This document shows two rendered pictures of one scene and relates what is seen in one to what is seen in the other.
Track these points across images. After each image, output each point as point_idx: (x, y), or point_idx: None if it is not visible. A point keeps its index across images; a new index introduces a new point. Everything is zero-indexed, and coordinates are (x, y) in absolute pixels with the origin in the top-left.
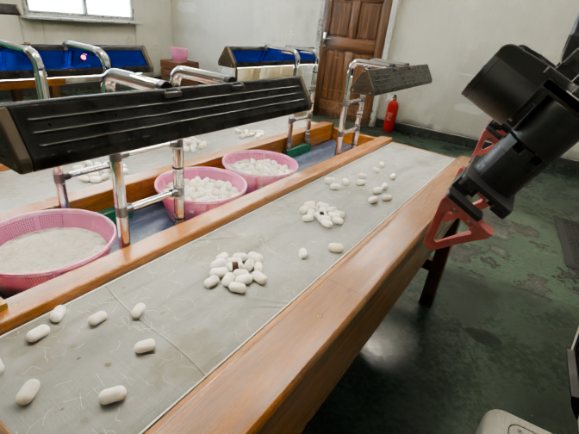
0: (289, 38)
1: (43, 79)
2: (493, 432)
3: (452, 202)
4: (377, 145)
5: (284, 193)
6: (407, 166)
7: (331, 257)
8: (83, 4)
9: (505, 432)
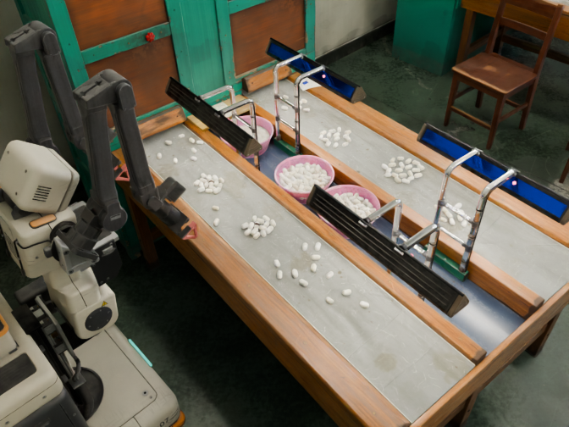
0: None
1: (273, 77)
2: (158, 382)
3: None
4: (430, 323)
5: (294, 214)
6: (368, 335)
7: (211, 220)
8: None
9: (154, 387)
